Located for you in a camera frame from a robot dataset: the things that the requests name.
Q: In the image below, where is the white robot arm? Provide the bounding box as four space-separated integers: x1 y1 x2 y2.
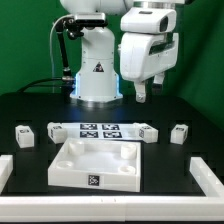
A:
60 0 186 105

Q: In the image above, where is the white U-shaped boundary fence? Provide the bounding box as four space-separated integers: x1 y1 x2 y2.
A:
0 157 224 222

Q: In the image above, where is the white marker tag plate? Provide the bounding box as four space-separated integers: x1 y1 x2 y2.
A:
61 123 142 141

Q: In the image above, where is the black camera on mount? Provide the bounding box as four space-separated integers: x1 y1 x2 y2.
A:
64 12 108 40

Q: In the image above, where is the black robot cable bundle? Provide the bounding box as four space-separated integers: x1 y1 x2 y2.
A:
16 14 76 94

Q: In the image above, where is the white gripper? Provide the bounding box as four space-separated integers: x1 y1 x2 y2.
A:
120 7 179 103

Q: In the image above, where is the white square table top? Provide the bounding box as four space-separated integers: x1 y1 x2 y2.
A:
48 138 141 192

